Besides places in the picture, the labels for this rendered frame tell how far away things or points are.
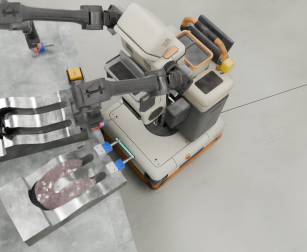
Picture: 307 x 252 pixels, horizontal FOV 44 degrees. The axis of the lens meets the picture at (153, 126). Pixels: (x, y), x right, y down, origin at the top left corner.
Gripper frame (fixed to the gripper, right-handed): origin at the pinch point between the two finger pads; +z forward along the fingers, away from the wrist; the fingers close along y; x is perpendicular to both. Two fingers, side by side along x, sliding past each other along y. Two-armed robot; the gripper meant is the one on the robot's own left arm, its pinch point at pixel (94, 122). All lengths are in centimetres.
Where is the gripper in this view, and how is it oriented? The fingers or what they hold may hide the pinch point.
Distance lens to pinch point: 191.8
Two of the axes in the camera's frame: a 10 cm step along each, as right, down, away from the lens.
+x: 9.4, -2.7, 2.3
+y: 3.4, 8.5, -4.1
